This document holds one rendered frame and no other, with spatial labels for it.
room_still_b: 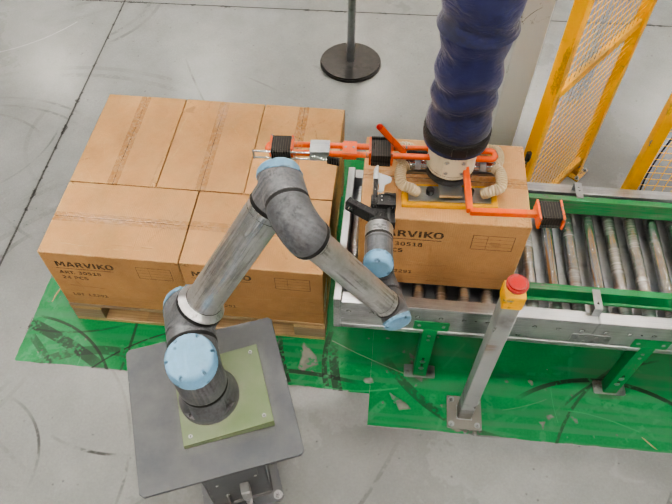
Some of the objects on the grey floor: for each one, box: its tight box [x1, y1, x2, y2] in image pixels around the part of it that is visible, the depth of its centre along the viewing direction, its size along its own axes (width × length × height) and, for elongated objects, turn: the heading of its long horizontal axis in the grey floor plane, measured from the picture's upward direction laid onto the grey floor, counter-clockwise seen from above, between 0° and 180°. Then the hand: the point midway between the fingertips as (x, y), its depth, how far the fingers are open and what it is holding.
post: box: [456, 280, 527, 421], centre depth 241 cm, size 7×7×100 cm
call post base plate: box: [447, 395, 482, 431], centre depth 280 cm, size 15×15×3 cm
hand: (374, 179), depth 217 cm, fingers open, 14 cm apart
